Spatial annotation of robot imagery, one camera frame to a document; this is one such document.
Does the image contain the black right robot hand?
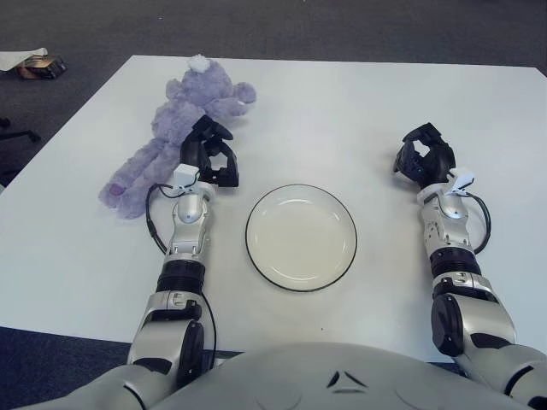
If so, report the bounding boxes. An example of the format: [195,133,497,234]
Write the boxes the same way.
[392,122,457,189]

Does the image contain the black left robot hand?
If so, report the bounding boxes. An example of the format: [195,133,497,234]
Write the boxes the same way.
[179,114,240,189]

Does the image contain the purple plush bunny doll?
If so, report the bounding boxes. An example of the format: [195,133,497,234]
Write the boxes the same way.
[97,54,257,220]

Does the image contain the white plate with black rim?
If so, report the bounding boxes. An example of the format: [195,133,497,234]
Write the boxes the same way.
[244,184,358,294]

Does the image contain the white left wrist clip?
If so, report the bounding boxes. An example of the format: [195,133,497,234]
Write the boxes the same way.
[173,164,201,191]

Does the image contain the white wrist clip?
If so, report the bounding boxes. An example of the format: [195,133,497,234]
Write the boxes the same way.
[173,164,201,191]
[444,168,475,196]

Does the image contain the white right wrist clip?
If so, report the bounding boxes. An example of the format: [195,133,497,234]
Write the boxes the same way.
[444,168,475,196]

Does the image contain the brown box on floor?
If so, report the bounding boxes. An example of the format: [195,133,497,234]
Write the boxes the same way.
[16,55,68,80]

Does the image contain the black office chair base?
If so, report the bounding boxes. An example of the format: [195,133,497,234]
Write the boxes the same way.
[0,117,43,144]

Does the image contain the white crumpled paper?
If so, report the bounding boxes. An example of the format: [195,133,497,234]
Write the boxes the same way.
[0,46,49,72]

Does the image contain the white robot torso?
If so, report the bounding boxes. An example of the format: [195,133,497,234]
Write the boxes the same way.
[157,341,531,410]

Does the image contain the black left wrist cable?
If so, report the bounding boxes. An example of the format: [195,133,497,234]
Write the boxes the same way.
[144,183,218,372]

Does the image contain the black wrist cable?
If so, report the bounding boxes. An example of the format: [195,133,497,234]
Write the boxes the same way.
[465,192,492,255]
[144,183,218,372]

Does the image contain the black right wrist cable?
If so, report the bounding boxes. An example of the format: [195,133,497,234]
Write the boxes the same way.
[465,192,492,255]

